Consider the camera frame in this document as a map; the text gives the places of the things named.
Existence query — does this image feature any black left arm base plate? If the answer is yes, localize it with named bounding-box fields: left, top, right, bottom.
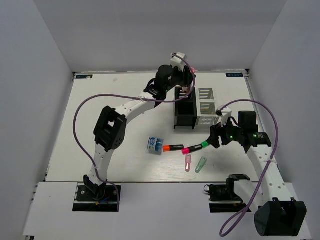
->
left=72, top=184, right=122, bottom=213

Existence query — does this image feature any pink cap black highlighter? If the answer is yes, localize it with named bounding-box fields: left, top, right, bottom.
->
left=181, top=144, right=203, bottom=155

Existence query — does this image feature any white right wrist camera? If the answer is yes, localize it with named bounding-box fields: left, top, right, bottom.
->
left=215, top=106, right=232, bottom=127

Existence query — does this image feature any black organizer container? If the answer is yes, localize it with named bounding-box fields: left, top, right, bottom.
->
left=173, top=87, right=198, bottom=130

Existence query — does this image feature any right blue table label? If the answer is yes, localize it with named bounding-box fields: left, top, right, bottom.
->
left=225, top=73, right=244, bottom=78

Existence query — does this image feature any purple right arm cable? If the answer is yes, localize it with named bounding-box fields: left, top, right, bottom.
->
left=216, top=99, right=279, bottom=238

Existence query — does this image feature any blue table label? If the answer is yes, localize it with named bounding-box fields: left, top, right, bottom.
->
left=75, top=74, right=93, bottom=79
left=225, top=73, right=244, bottom=78

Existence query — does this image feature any green cap black highlighter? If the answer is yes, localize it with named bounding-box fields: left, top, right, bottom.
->
left=201, top=141, right=209, bottom=148

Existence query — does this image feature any left blue table label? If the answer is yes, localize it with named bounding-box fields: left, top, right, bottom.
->
left=75, top=74, right=93, bottom=79

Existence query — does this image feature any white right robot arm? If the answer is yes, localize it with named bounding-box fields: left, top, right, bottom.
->
left=204, top=108, right=307, bottom=237

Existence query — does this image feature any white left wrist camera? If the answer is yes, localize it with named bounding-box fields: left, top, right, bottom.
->
left=170, top=52, right=187, bottom=72

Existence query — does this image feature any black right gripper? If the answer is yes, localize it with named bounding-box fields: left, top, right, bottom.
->
left=206, top=115, right=244, bottom=149

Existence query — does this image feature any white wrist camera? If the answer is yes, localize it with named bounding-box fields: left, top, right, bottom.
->
left=215, top=106, right=232, bottom=127
left=170, top=52, right=187, bottom=72

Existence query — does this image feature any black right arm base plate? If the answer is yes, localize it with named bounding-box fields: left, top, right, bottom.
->
left=203, top=184, right=247, bottom=214

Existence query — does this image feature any orange cap black highlighter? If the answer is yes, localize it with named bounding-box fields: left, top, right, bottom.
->
left=162, top=144, right=185, bottom=152

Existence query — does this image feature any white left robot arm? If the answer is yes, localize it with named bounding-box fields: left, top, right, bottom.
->
left=83, top=65, right=194, bottom=200

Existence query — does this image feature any white slotted organizer container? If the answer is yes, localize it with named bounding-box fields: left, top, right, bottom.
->
left=195, top=88, right=219, bottom=129

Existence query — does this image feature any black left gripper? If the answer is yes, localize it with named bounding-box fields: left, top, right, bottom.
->
left=164, top=64, right=197, bottom=93

